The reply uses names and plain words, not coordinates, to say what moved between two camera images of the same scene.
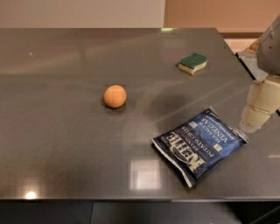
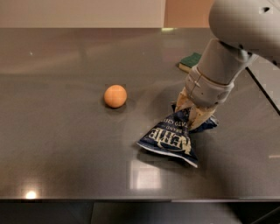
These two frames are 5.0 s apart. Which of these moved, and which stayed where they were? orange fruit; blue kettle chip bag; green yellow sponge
Moved: blue kettle chip bag
Stayed: green yellow sponge; orange fruit
